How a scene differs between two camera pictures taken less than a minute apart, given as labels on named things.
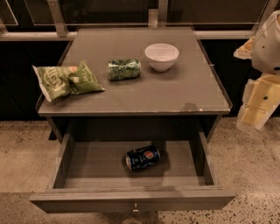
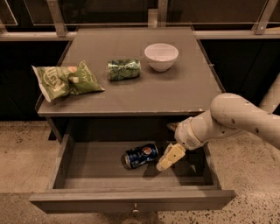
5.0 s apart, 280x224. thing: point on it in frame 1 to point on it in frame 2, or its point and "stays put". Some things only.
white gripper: x=267 y=49 to x=185 y=135
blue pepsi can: x=143 y=157 stays put
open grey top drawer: x=92 y=177 stays put
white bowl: x=162 y=56 stays put
